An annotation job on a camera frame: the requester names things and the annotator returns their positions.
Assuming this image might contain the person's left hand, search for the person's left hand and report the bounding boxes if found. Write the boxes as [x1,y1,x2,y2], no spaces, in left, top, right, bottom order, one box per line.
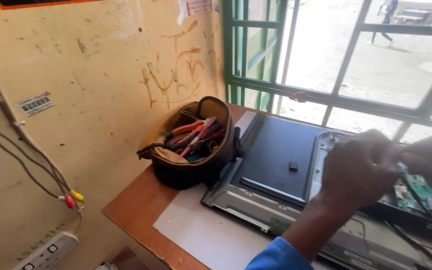
[318,129,405,211]

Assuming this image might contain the green circuit board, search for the green circuit board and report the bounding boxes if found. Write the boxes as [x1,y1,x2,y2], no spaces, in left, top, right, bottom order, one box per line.
[383,165,432,226]

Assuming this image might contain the opened flat television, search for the opened flat television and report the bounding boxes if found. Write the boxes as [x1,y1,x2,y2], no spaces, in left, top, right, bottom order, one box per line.
[201,112,432,270]

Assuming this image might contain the outdoor bench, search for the outdoor bench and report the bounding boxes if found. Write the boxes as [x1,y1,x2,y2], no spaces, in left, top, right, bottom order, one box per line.
[394,8,432,24]

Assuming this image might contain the blue sleeve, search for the blue sleeve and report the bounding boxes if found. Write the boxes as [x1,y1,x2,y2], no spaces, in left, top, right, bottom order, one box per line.
[245,237,314,270]

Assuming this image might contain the white sheet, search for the white sheet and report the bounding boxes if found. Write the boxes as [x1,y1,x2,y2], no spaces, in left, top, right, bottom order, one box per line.
[153,110,314,270]

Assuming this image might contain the brown and black tool bag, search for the brown and black tool bag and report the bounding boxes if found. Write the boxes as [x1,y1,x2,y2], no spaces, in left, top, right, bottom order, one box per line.
[136,96,241,190]

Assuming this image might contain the torn paper poster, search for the torn paper poster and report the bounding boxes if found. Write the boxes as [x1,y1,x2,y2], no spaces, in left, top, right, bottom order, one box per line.
[176,0,221,26]

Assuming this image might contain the white power strip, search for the white power strip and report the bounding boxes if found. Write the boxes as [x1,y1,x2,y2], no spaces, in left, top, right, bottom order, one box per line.
[11,231,80,270]

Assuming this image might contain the black cable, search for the black cable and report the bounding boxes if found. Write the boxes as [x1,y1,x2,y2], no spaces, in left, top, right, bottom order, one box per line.
[384,220,432,270]

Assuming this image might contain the green metal window frame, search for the green metal window frame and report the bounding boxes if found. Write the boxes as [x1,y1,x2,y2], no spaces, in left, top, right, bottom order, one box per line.
[221,0,432,144]

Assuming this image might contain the red-handled tool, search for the red-handled tool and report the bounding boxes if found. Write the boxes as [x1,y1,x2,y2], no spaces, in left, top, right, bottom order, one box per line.
[208,129,226,142]

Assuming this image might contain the pink-handled screwdriver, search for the pink-handled screwdriver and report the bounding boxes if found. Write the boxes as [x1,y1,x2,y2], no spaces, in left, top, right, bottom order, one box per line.
[180,116,217,157]

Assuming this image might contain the orange-handled pliers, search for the orange-handled pliers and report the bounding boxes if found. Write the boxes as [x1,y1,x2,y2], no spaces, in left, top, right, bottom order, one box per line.
[165,119,205,142]

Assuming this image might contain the white wall sticker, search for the white wall sticker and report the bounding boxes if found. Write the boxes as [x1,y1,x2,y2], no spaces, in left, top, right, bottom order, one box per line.
[15,91,56,117]

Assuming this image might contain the grey cable bundle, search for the grey cable bundle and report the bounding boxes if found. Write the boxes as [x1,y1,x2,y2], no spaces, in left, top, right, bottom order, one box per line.
[0,69,72,200]

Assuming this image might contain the black board with orange frame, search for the black board with orange frame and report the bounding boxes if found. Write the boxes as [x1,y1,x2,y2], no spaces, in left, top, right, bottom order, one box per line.
[0,0,105,11]

